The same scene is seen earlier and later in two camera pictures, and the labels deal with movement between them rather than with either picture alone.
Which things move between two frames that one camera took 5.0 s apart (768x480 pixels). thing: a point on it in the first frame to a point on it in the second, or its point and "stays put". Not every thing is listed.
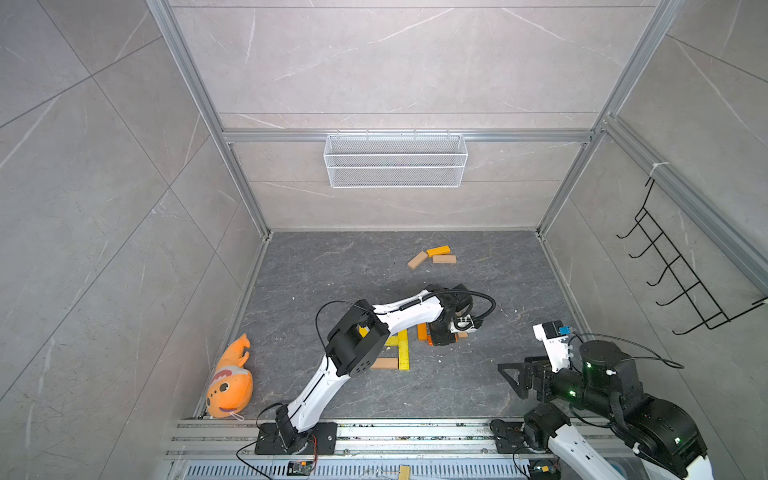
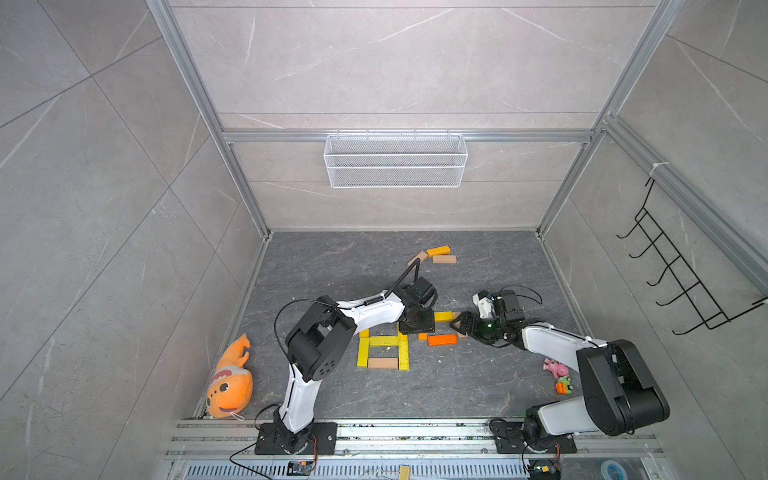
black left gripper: [444, 340] to [430, 326]
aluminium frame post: [207, 97] stays put
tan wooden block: [385, 363] stays put
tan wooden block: [444, 259] stays put
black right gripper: [541, 369] to [467, 327]
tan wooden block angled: [417, 260] stays put
